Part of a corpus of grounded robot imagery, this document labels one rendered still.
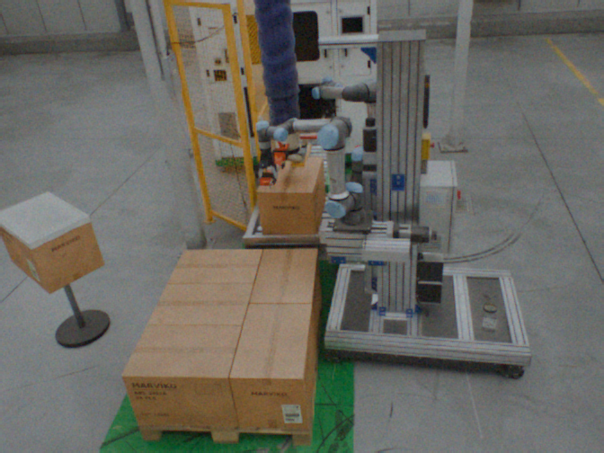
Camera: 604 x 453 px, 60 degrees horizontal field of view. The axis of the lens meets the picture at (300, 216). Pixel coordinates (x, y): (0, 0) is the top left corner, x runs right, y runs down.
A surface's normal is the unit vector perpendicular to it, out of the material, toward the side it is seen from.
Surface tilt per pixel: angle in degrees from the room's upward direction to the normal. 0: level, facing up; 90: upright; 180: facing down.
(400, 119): 90
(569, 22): 90
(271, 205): 90
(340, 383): 0
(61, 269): 90
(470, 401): 0
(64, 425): 0
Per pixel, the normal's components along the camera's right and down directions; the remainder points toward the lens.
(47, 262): 0.74, 0.29
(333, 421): -0.08, -0.86
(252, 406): -0.09, 0.51
